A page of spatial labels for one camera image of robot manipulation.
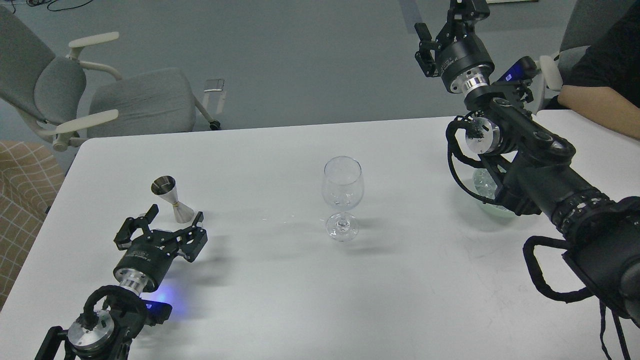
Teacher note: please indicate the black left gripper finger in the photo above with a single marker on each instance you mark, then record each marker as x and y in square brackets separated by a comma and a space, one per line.
[186, 235]
[123, 238]

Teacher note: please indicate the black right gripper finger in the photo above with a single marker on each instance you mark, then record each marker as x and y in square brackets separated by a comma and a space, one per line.
[461, 18]
[427, 47]

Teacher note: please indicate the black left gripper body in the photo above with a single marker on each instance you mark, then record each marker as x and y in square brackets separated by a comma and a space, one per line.
[145, 264]

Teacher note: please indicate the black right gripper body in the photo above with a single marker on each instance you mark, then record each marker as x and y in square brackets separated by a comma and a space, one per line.
[463, 65]

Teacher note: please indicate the steel double jigger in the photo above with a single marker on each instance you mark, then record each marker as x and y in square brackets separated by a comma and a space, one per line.
[165, 187]

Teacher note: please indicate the person forearm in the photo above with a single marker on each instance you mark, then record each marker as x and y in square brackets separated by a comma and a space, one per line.
[603, 106]

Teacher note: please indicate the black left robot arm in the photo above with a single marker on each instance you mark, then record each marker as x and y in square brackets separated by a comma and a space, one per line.
[113, 315]

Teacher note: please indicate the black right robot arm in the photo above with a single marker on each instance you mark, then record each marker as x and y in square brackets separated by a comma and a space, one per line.
[531, 168]

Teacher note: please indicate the clear ice cubes pile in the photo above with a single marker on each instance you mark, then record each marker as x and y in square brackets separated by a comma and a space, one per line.
[484, 183]

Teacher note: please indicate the clear wine glass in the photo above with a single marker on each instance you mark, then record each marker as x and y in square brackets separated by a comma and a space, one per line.
[342, 189]

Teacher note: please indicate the green bowl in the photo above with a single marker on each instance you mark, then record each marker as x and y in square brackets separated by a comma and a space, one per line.
[496, 210]

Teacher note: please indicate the grey chair at right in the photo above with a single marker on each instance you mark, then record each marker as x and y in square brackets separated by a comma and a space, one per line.
[589, 21]

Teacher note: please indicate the grey office chair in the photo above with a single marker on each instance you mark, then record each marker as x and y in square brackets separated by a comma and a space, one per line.
[66, 101]

